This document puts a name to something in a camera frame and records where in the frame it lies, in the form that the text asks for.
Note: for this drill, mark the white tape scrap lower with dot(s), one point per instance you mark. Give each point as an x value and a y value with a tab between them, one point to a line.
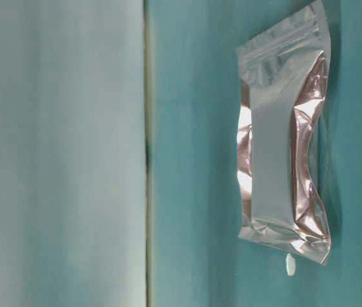
290	270

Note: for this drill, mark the silver zip bag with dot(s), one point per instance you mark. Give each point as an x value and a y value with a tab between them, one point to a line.
283	74

